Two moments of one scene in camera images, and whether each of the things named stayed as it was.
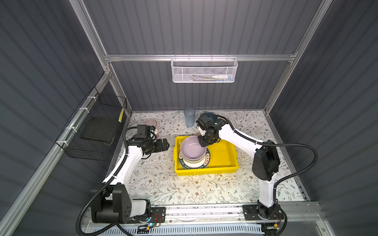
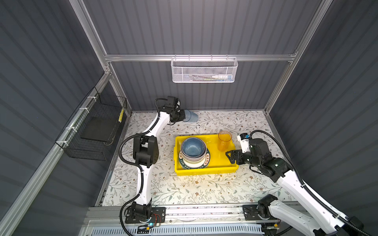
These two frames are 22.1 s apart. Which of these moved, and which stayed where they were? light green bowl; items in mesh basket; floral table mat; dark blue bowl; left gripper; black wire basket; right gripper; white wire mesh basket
Moved: left gripper; right gripper; dark blue bowl
Stayed: floral table mat; items in mesh basket; light green bowl; white wire mesh basket; black wire basket
